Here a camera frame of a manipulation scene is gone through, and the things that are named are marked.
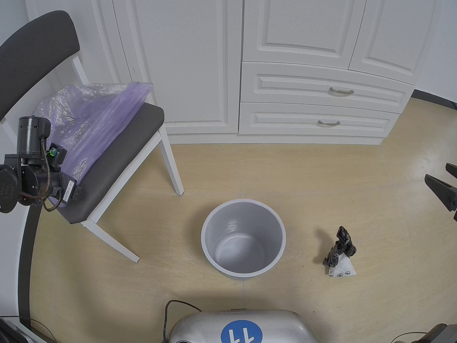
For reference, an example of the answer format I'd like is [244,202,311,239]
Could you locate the black cable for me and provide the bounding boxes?
[0,315,56,343]
[164,300,203,343]
[393,330,429,343]

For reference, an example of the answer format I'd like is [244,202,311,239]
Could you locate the black plastic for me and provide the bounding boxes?
[322,225,358,267]

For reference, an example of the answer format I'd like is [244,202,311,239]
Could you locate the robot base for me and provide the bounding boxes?
[168,309,318,343]

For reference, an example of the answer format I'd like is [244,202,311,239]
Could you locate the white wardrobe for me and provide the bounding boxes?
[23,0,443,146]

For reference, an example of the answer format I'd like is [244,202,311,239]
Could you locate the white trash bin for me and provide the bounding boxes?
[201,199,287,281]

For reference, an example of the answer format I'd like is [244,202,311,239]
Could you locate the purple plastic bag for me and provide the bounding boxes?
[31,81,154,210]

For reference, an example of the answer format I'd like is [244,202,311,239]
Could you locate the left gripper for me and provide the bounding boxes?
[50,170,85,206]

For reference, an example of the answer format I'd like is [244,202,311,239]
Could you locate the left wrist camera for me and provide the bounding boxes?
[47,142,68,172]

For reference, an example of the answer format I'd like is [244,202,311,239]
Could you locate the white chair dark grey seat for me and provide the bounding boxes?
[0,10,185,263]

